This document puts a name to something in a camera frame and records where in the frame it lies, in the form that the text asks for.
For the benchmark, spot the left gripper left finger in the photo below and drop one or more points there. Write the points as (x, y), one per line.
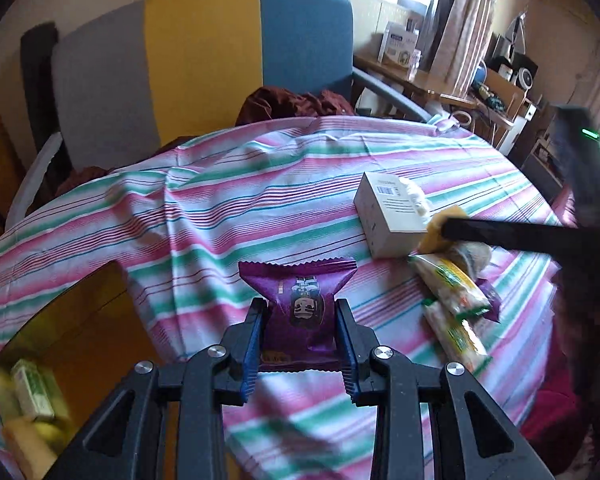
(125, 438)

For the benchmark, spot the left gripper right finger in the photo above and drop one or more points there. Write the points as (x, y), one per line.
(472, 438)

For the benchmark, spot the white cardboard box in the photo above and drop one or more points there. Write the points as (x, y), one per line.
(392, 226)

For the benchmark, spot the purple snack packet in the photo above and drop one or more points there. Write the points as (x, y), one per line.
(300, 331)
(495, 302)

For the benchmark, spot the small yellow sponge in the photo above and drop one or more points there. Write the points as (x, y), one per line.
(32, 453)

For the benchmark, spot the dark red blanket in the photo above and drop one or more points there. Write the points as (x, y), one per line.
(557, 426)

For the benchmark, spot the lower rice cracker packet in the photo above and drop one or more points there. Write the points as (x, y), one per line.
(457, 338)

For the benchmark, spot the rice cracker packet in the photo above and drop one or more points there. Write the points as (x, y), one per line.
(451, 286)
(457, 338)

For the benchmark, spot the small green white box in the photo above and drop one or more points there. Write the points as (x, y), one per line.
(31, 391)

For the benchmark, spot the maroon gold storage box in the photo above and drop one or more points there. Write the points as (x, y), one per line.
(83, 343)

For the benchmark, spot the grey knitted cloth roll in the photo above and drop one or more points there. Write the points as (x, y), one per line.
(470, 257)

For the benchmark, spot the upper rice cracker packet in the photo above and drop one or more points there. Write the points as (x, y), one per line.
(451, 286)

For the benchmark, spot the small white plastic wad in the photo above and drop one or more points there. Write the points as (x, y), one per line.
(418, 197)

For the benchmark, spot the wooden desk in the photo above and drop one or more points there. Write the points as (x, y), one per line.
(428, 87)

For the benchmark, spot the pink patterned curtain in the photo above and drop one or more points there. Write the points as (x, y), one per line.
(464, 40)

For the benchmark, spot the white product box on desk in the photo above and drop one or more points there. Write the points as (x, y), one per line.
(397, 44)

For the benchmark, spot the dark red clothing on chair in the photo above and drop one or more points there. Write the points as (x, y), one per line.
(269, 103)

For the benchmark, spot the grey yellow blue chair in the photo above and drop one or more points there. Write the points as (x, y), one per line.
(123, 85)

